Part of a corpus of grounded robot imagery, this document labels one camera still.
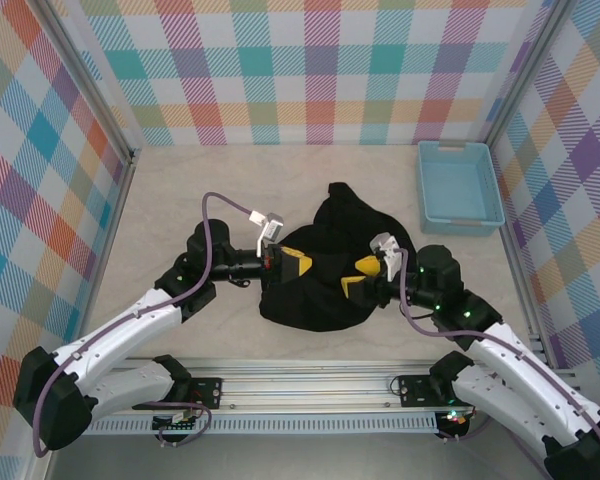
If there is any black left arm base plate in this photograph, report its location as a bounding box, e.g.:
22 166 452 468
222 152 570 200
131 375 225 412

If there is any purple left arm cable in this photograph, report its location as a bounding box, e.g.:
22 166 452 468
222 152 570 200
32 192 261 459

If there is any aluminium frame post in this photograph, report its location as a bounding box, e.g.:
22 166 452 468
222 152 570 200
477 0 579 149
32 0 144 166

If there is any black board with lights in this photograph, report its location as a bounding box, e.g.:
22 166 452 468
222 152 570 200
435 408 474 437

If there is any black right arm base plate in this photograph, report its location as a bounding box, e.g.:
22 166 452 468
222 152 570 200
398 373 492 409

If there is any aluminium side rail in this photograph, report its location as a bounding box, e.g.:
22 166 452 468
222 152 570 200
489 147 554 369
67 149 141 374

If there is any black printed t-shirt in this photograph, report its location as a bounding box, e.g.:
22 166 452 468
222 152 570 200
258 182 417 334

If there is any light blue plastic basket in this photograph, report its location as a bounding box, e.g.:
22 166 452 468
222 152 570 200
415 141 507 237

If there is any small green circuit board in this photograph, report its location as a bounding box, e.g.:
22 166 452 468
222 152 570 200
151 410 201 435

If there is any grey metal plate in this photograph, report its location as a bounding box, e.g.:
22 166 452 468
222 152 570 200
44 432 581 480

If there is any white slotted cable duct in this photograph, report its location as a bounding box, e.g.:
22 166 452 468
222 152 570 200
82 412 440 436

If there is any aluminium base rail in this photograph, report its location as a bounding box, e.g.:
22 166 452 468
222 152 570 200
87 355 586 416

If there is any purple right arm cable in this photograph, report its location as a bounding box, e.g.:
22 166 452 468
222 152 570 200
397 249 600 480

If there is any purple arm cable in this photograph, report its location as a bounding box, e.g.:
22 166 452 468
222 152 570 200
32 192 261 459
397 249 600 480

